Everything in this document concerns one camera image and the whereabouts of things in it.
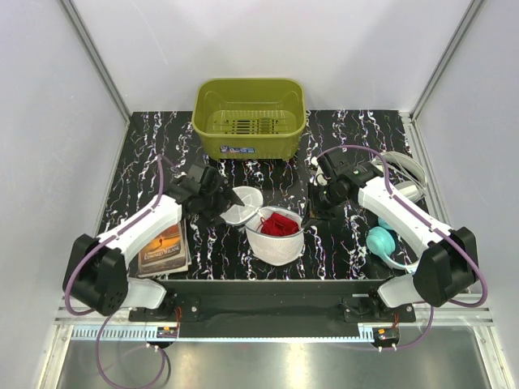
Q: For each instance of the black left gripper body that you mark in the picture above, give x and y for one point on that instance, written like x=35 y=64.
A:
x=213 y=204

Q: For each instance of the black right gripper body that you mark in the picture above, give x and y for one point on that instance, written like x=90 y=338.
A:
x=323 y=201

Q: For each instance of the red bra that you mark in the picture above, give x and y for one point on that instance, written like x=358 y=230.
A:
x=278 y=225

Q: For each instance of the white mesh laundry bag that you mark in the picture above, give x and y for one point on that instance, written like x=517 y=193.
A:
x=252 y=215

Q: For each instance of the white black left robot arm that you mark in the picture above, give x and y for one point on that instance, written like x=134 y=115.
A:
x=97 y=279

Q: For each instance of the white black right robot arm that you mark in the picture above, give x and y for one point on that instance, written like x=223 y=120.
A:
x=447 y=258

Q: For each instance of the teal cat-ear headphones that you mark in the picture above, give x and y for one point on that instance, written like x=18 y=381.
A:
x=382 y=243

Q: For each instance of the dark orange paperback book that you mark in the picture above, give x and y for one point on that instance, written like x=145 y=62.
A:
x=166 y=254

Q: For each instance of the olive green plastic basket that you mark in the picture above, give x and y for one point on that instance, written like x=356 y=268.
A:
x=250 y=118

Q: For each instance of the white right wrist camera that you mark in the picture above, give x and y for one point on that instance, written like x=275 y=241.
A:
x=319 y=178

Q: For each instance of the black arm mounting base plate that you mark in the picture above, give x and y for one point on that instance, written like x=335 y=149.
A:
x=343 y=288

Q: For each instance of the white slotted cable duct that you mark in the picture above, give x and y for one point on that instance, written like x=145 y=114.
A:
x=133 y=333

